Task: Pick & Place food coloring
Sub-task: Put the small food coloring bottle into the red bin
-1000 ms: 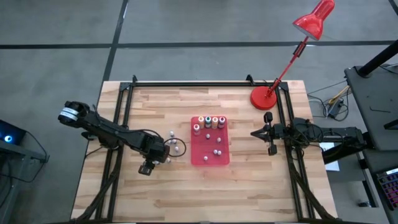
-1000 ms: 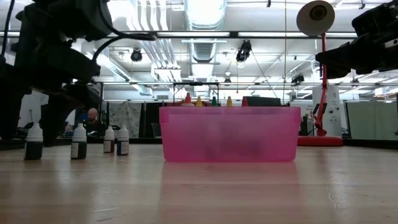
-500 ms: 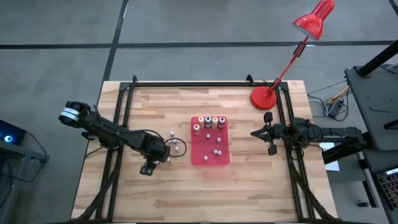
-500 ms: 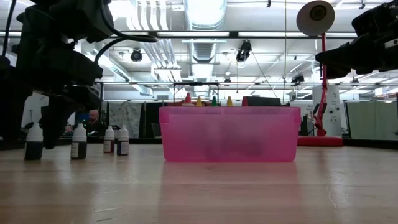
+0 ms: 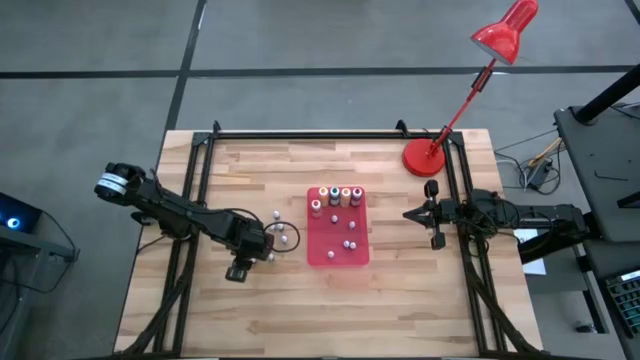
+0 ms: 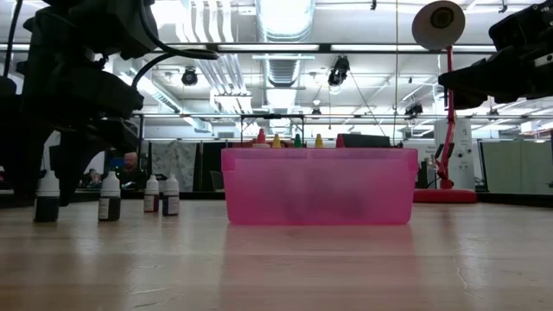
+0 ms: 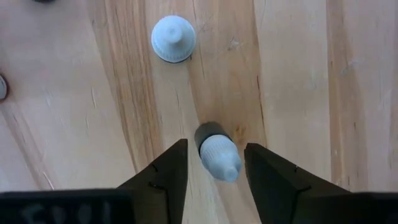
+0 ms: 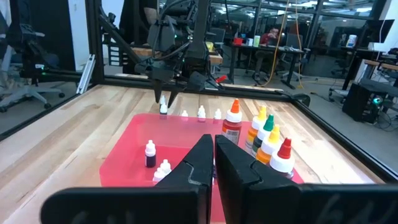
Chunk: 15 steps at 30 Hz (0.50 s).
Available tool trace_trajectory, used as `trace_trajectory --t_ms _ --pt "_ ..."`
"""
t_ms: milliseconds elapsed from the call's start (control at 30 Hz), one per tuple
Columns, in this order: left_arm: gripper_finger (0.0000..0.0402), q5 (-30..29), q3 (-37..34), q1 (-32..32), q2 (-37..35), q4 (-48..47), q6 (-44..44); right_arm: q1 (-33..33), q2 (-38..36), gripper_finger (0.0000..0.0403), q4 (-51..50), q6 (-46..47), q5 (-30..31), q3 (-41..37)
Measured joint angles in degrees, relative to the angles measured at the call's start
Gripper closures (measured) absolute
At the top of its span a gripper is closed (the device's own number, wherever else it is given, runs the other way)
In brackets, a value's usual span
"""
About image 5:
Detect black round pole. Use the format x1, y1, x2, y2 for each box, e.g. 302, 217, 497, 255
573, 63, 640, 126

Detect pink translucent plastic bin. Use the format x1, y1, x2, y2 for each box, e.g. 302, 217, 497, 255
305, 186, 372, 270

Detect red desk lamp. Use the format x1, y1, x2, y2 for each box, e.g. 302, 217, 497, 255
401, 0, 540, 179

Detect grey metal stand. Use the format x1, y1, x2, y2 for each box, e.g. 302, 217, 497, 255
0, 227, 81, 360

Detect dark grey desk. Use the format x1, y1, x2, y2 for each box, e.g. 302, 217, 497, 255
553, 102, 640, 245

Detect grey keyboard tray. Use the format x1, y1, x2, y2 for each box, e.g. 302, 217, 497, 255
572, 239, 640, 360

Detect backlit keyboard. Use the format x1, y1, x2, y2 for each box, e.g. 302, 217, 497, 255
604, 269, 640, 341

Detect white paper sheet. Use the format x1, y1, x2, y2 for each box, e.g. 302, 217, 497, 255
512, 227, 549, 277

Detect black slanted beam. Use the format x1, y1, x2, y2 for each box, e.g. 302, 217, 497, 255
517, 212, 609, 266

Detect black floor cables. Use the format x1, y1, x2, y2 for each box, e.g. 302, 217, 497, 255
493, 128, 565, 197

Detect dark power strip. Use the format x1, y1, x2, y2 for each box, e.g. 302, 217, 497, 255
524, 158, 554, 192

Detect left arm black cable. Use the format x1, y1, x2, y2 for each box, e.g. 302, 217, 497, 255
219, 209, 302, 254

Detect yellow cable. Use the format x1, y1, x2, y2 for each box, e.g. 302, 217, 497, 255
529, 137, 562, 169

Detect black computer with blue light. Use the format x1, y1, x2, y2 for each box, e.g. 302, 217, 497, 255
0, 192, 44, 236

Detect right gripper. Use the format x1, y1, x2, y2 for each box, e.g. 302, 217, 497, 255
402, 177, 458, 251

